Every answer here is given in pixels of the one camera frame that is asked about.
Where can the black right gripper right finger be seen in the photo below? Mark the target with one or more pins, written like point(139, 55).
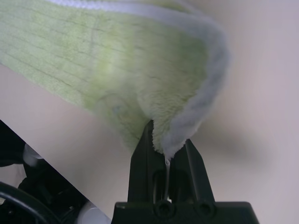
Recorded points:
point(189, 172)

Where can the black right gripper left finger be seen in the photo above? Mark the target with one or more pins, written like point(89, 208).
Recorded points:
point(144, 168)

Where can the green towel white trim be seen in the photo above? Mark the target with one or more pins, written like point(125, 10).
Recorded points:
point(93, 58)

